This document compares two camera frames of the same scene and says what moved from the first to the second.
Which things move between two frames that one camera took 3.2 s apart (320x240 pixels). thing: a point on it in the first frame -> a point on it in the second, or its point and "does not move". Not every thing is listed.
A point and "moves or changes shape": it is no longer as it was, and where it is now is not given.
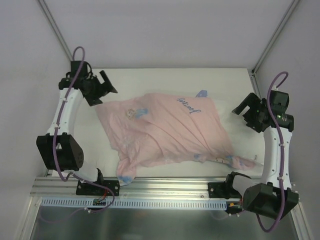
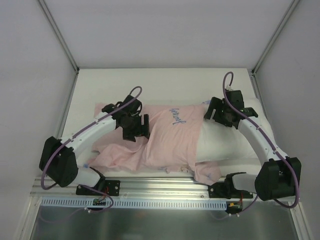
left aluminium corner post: (51, 20) does not move
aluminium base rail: (141, 187) does not move
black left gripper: (99, 88) -> (136, 128)
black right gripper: (249, 113) -> (216, 110)
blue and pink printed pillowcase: (172, 128) moves or changes shape
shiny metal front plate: (82, 223) does not move
